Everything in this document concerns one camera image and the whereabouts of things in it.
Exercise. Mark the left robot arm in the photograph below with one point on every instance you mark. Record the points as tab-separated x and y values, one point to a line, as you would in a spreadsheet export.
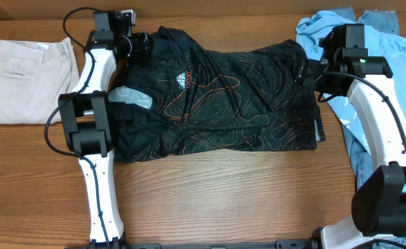
87	124

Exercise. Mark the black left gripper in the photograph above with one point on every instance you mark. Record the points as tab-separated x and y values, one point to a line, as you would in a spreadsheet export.
142	45

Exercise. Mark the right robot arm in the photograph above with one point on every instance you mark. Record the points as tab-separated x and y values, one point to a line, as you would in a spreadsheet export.
378	208

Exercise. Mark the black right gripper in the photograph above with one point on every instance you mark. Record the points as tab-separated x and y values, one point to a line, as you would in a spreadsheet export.
304	75

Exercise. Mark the blue denim jeans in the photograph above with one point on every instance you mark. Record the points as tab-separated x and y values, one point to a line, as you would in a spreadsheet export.
355	141

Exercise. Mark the folded beige trousers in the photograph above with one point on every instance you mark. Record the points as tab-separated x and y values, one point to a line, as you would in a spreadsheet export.
32	76

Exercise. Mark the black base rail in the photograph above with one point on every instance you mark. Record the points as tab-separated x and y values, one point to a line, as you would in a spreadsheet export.
216	245

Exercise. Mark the black patterned cycling jersey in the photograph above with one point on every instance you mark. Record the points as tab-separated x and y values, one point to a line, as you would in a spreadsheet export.
203	100

